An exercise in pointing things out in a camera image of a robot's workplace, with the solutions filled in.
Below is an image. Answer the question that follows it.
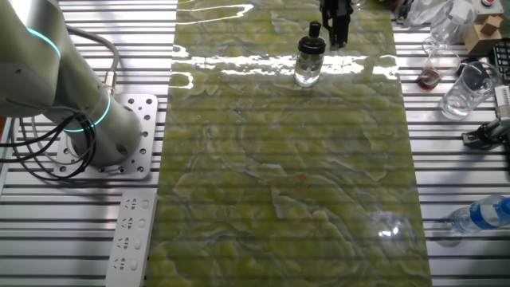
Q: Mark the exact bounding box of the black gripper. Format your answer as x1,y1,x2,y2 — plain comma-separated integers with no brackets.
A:
320,0,354,51

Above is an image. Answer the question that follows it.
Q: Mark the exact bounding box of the clear glass jar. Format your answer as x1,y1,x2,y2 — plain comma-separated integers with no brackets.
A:
293,50,324,88

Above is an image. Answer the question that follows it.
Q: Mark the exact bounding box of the small glass with brown liquid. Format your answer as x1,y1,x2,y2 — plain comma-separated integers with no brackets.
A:
416,48,461,91

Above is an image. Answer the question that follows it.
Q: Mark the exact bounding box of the tall clear glass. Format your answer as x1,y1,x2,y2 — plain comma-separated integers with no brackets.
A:
422,0,478,56

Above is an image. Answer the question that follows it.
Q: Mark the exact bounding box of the green marble pattern mat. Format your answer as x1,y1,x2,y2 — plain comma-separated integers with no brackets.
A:
143,0,434,287

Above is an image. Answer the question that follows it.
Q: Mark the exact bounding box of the small cardboard box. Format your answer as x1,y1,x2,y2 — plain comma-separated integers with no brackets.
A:
463,14,504,55

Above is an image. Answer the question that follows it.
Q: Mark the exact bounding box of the clear glass beaker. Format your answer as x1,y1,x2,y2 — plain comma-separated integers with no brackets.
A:
439,61,502,121

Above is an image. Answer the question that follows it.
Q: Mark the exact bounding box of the grey box with red button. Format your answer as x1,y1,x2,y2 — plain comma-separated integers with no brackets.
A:
472,0,505,17

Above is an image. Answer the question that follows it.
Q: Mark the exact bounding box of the black keyboard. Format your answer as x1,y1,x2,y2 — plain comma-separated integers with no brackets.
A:
492,37,510,85

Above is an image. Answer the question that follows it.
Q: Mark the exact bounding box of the water bottle with blue cap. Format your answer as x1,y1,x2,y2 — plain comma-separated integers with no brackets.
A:
449,194,510,237

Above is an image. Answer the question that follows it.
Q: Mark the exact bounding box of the white power strip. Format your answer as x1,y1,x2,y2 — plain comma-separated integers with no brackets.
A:
104,190,159,287

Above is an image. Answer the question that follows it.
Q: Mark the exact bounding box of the black camera stand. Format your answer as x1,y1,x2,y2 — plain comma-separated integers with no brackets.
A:
396,0,414,23
461,118,510,151

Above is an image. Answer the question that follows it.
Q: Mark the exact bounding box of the grey cable with metal connector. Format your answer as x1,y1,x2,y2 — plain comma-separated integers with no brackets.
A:
63,24,121,97

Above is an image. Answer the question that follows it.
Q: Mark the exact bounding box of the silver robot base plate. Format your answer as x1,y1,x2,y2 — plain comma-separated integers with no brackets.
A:
53,92,159,181

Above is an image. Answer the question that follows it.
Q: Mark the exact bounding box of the black cable bundle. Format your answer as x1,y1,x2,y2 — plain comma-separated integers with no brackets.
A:
0,113,97,181

